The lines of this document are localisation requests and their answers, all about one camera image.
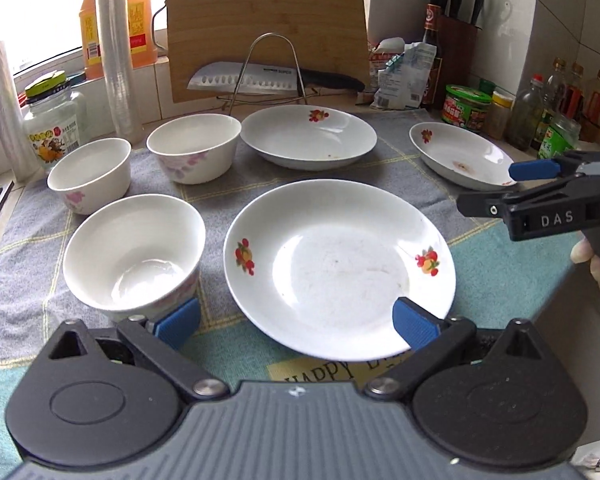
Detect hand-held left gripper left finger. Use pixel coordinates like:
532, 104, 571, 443
47, 297, 229, 403

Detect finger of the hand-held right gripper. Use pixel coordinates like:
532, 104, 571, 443
456, 172, 589, 219
508, 154, 588, 183

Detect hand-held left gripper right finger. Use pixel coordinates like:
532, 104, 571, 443
364, 296, 548, 403

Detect white fruit print plate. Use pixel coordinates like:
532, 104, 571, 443
240, 105, 378, 170
409, 121, 518, 192
223, 178, 457, 361

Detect white floral bowl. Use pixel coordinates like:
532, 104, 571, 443
146, 113, 242, 185
62, 193, 206, 323
46, 137, 132, 216

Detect green label glass jar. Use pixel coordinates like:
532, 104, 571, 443
537, 112, 582, 161

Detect yellow lid spice jar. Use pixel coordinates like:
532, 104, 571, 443
487, 91, 516, 141

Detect red chili oil bottle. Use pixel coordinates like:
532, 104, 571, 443
567, 62, 587, 121

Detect green lid seasoning tub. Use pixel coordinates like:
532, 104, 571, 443
441, 84, 493, 133

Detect orange sauce bottle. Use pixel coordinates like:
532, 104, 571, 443
585, 70, 600, 128

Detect grey checked towel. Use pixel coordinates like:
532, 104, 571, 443
0, 105, 526, 363

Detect wooden knife block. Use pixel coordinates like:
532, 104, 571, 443
437, 12, 483, 111

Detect white printed plastic bag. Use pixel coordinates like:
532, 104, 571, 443
377, 42, 438, 111

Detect dark soy sauce bottle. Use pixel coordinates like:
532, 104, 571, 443
421, 2, 446, 108

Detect red and white bag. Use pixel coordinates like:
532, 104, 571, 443
369, 37, 406, 91

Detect glass jar green lid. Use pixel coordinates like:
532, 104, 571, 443
22, 71, 88, 173

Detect wide blade kitchen knife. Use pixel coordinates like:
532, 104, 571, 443
187, 61, 366, 97

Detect plastic wrap roll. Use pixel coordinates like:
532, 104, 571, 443
95, 0, 143, 143
0, 41, 33, 183

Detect bamboo cutting board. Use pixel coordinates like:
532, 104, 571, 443
166, 0, 371, 106

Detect orange cooking oil bottle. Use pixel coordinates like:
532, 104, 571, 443
79, 0, 158, 81

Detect metal wire rack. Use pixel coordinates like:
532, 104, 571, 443
217, 32, 321, 113

